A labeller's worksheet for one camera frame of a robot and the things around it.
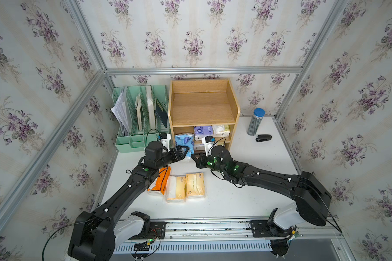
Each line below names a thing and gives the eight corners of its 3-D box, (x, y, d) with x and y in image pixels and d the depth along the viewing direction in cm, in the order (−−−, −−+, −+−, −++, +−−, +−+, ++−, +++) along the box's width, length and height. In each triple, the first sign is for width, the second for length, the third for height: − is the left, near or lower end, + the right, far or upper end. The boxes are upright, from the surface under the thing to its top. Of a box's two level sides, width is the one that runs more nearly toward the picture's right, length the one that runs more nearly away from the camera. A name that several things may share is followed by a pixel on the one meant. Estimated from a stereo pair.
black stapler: (256, 142, 108) (258, 139, 105) (254, 138, 110) (256, 135, 107) (271, 140, 109) (273, 137, 106) (269, 136, 111) (271, 133, 109)
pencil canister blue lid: (248, 135, 111) (256, 115, 97) (246, 128, 116) (253, 107, 101) (257, 135, 112) (267, 115, 97) (255, 128, 116) (264, 107, 101)
